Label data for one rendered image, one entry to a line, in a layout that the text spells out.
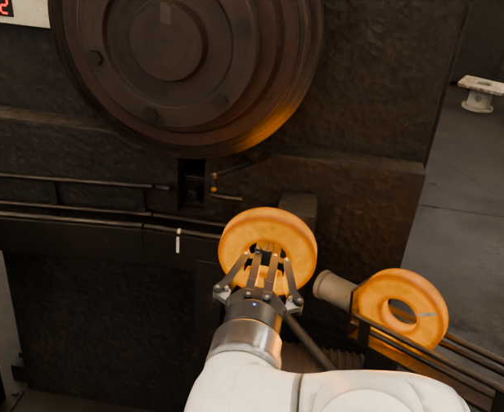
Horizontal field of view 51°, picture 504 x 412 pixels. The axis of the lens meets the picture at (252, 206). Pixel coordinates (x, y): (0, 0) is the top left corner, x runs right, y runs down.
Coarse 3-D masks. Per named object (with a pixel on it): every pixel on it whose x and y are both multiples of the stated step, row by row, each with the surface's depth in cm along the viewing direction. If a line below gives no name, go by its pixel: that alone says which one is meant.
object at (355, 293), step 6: (366, 282) 98; (354, 288) 96; (360, 288) 97; (354, 294) 96; (354, 300) 97; (354, 306) 97; (348, 318) 98; (354, 318) 99; (348, 324) 99; (348, 330) 99; (354, 330) 101; (348, 336) 100
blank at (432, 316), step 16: (384, 272) 93; (400, 272) 91; (368, 288) 94; (384, 288) 92; (400, 288) 90; (416, 288) 88; (432, 288) 89; (368, 304) 96; (384, 304) 95; (416, 304) 89; (432, 304) 87; (384, 320) 95; (416, 320) 90; (432, 320) 88; (448, 320) 90; (416, 336) 91; (432, 336) 89; (400, 352) 95
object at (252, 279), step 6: (258, 252) 80; (258, 258) 79; (252, 264) 78; (258, 264) 78; (252, 270) 76; (258, 270) 77; (252, 276) 75; (258, 276) 78; (246, 282) 73; (252, 282) 73; (246, 288) 72; (252, 288) 72; (246, 294) 71; (252, 294) 71
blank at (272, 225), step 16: (256, 208) 82; (272, 208) 81; (240, 224) 81; (256, 224) 80; (272, 224) 80; (288, 224) 79; (304, 224) 82; (224, 240) 83; (240, 240) 82; (256, 240) 82; (272, 240) 81; (288, 240) 81; (304, 240) 80; (224, 256) 84; (288, 256) 82; (304, 256) 82; (304, 272) 84
